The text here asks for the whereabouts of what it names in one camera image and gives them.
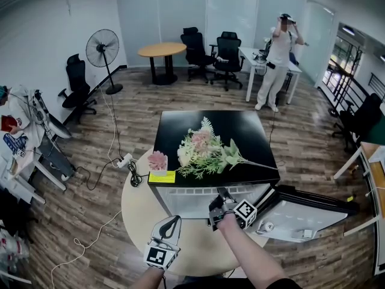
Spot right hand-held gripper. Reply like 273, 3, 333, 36
209, 187, 258, 232

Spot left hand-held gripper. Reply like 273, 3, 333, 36
143, 215, 182, 272

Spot white fridge shelf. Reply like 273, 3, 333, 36
165, 187, 267, 197

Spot black mini fridge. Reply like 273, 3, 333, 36
147, 110, 360, 243

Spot person's left forearm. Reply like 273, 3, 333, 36
129, 266, 165, 289

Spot person's right forearm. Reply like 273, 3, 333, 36
216, 213, 290, 289

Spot black fridge door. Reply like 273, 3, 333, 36
254, 184, 360, 243

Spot round beige table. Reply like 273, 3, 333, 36
121, 147, 269, 278

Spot artificial flower bouquet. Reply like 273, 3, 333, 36
176, 116, 279, 181

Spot yellow sticker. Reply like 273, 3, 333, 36
148, 170, 177, 184

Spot small pink potted flower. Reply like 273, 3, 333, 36
147, 150, 170, 177

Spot white power strip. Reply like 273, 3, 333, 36
115, 152, 134, 169

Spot person's black shirt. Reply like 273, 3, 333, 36
173, 276, 303, 289

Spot dark grey chair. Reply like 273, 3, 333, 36
35, 90, 76, 182

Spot black office chair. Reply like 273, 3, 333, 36
209, 31, 246, 92
57, 53, 98, 123
331, 92, 383, 154
180, 26, 216, 84

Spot white rectangular desk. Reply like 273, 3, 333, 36
238, 46, 303, 105

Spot white side table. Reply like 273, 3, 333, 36
0, 151, 67, 205

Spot round wooden table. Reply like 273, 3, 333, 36
137, 42, 188, 86

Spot clear plastic bags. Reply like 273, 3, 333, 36
0, 229, 31, 275

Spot black metal railing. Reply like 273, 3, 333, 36
325, 44, 371, 117

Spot blue patterned bag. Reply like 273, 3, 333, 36
2, 132, 28, 158

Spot black standing fan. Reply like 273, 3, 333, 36
85, 28, 124, 96

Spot coiled black power cord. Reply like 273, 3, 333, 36
127, 160, 150, 188

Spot thin black floor cable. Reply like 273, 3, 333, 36
267, 109, 286, 166

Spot thin white floor cable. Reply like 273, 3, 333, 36
50, 210, 123, 284

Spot long black floor cable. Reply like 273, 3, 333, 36
74, 157, 122, 191

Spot white fan cable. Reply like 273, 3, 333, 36
100, 85, 122, 162

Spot wooden desk white frame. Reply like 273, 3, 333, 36
331, 141, 385, 276

